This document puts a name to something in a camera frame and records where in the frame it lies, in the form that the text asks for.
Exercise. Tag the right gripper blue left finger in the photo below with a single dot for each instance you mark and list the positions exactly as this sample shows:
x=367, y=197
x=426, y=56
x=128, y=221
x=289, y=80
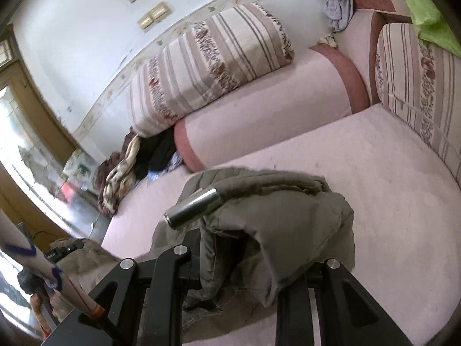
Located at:
x=142, y=301

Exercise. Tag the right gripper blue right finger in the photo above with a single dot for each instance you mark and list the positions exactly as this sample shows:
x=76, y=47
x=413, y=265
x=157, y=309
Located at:
x=328, y=306

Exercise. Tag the olive green padded jacket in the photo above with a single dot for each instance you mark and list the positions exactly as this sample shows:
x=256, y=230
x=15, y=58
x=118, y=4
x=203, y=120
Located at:
x=272, y=226

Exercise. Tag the brown beige patterned blanket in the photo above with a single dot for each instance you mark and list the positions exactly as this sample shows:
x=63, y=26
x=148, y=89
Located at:
x=115, y=176

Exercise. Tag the blue plastic bag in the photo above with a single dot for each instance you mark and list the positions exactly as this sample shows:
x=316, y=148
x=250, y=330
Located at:
x=175, y=161

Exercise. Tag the black garment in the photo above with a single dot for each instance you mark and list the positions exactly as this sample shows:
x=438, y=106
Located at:
x=154, y=153

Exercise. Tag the pink bed mattress cover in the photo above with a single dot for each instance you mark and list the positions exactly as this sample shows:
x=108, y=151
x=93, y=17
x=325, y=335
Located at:
x=405, y=200

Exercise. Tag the white sleeve with blue stripes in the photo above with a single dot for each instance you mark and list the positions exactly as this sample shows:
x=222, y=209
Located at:
x=19, y=248

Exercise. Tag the striped floral pillow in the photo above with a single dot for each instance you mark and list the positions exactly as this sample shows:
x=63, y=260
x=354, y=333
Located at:
x=209, y=60

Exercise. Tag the pink bolster cushion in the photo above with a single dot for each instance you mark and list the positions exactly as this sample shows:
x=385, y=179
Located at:
x=321, y=86

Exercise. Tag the striped floral side cushion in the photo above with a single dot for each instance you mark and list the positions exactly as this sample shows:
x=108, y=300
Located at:
x=419, y=82

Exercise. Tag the grey lilac cloth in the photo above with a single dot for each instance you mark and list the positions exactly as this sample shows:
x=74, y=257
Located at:
x=339, y=13

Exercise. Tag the green cloth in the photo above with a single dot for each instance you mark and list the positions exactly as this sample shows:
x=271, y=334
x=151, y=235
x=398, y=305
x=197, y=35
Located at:
x=431, y=26

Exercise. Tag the wooden door frame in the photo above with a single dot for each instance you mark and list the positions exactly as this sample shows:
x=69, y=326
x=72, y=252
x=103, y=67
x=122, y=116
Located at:
x=34, y=191

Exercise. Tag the wall light switch plate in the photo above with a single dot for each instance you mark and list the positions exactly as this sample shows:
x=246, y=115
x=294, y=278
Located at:
x=154, y=15

